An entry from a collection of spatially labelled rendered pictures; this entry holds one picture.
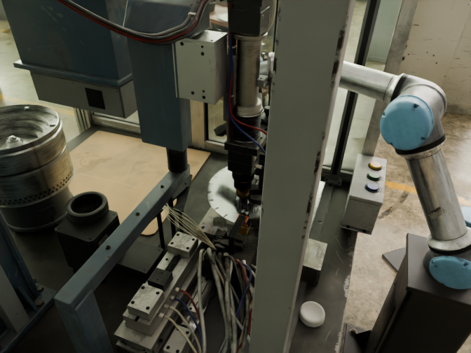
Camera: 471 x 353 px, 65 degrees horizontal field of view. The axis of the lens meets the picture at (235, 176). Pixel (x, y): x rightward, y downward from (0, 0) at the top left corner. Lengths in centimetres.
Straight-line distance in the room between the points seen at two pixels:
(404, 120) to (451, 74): 331
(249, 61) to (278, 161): 51
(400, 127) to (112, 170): 115
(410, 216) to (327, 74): 256
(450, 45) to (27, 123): 360
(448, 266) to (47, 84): 114
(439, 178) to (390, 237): 156
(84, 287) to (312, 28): 71
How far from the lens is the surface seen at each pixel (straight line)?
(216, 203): 111
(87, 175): 165
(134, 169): 163
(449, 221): 108
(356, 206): 132
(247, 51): 76
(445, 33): 408
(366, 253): 240
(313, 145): 26
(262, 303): 39
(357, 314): 211
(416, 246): 142
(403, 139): 96
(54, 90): 109
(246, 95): 79
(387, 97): 111
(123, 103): 97
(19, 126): 145
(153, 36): 54
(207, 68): 73
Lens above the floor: 168
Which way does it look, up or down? 37 degrees down
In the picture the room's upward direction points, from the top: 2 degrees clockwise
